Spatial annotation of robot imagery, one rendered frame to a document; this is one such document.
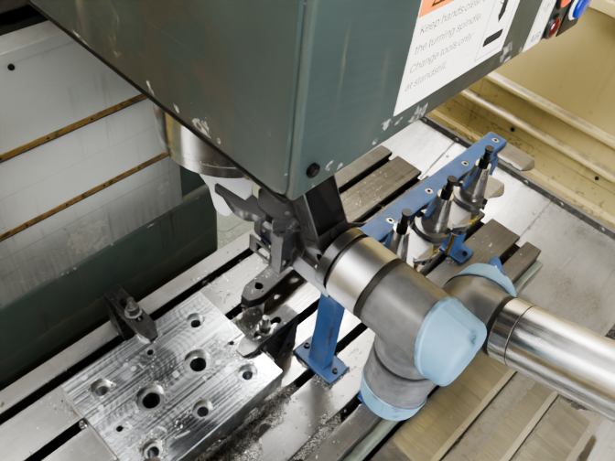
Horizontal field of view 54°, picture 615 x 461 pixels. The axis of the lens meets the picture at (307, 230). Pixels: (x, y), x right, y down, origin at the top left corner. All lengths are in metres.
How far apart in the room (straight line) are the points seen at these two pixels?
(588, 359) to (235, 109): 0.44
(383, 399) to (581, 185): 1.13
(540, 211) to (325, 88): 1.38
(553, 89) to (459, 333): 1.12
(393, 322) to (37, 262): 0.87
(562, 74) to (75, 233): 1.16
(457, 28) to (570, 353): 0.35
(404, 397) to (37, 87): 0.73
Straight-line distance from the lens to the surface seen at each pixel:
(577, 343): 0.68
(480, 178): 1.04
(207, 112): 0.45
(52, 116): 1.10
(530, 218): 1.71
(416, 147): 1.80
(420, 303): 0.57
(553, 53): 1.58
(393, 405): 0.67
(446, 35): 0.48
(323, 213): 0.61
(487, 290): 0.73
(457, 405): 1.38
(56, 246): 1.29
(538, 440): 1.46
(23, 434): 1.18
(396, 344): 0.58
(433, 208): 0.97
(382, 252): 0.60
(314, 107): 0.38
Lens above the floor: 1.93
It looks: 48 degrees down
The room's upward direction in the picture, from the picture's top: 8 degrees clockwise
